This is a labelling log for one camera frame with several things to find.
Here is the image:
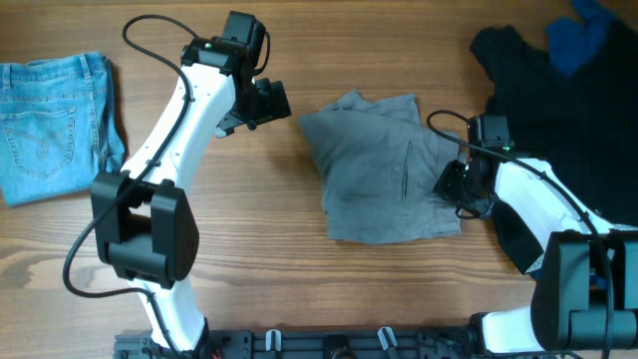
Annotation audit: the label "grey shorts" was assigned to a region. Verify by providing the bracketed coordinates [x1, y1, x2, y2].
[298, 91, 461, 245]

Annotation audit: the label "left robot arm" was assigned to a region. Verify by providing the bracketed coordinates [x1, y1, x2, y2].
[91, 11, 291, 358]

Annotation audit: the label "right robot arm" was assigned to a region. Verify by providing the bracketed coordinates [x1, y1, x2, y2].
[434, 115, 637, 358]

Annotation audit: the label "black garment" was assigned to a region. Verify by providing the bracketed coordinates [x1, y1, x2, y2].
[469, 19, 638, 275]

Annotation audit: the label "dark blue garment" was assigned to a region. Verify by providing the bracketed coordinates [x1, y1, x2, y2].
[546, 0, 617, 77]

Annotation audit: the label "folded light blue jeans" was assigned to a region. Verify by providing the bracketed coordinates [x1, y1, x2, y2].
[1, 52, 126, 206]

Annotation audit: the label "right black cable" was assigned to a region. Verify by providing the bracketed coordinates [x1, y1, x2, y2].
[426, 109, 617, 359]

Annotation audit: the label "black cable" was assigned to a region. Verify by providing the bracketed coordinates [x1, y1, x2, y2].
[426, 109, 617, 359]
[62, 13, 200, 358]

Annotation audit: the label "left black cable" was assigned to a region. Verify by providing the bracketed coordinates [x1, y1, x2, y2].
[62, 13, 200, 358]

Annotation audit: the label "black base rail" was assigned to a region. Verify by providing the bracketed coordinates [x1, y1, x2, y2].
[112, 326, 499, 359]

